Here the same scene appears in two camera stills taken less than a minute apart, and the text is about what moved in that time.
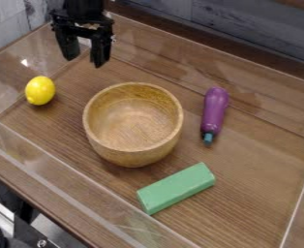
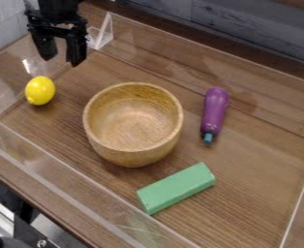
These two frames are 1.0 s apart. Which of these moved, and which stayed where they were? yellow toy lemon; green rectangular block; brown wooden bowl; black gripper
Moved: black gripper
Stayed: green rectangular block; yellow toy lemon; brown wooden bowl
